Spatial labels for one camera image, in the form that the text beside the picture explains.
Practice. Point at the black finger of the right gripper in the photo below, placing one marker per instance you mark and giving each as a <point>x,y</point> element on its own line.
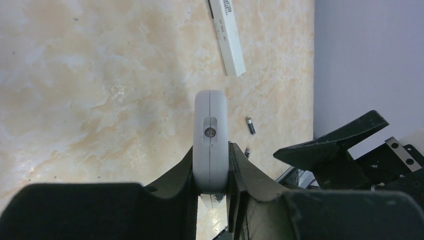
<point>327,157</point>

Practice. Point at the slim white remote control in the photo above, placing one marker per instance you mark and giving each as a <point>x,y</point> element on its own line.
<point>224,20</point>

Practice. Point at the white grey remote control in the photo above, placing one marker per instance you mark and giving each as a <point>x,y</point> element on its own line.
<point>210,150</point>

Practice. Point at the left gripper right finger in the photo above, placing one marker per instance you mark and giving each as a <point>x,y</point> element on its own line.
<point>259,208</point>

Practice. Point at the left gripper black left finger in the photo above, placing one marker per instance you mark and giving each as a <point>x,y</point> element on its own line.
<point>165,209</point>

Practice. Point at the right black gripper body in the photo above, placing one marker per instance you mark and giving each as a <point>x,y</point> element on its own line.
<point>395,166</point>

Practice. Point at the dark aaa battery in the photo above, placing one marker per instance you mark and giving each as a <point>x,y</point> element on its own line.
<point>250,125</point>
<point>247,152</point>

